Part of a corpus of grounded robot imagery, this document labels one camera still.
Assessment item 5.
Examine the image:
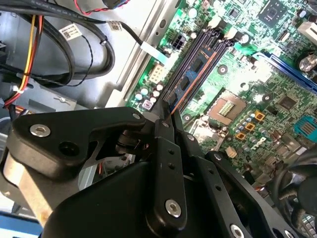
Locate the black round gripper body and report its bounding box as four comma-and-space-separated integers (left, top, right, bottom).
41, 158, 225, 238

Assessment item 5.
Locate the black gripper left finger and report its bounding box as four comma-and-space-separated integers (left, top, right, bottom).
0, 98, 188, 235

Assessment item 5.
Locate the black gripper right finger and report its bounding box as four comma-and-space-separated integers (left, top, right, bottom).
172, 108, 302, 238

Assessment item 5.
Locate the blue RAM stick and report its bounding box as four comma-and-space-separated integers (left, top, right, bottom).
169, 48, 216, 115

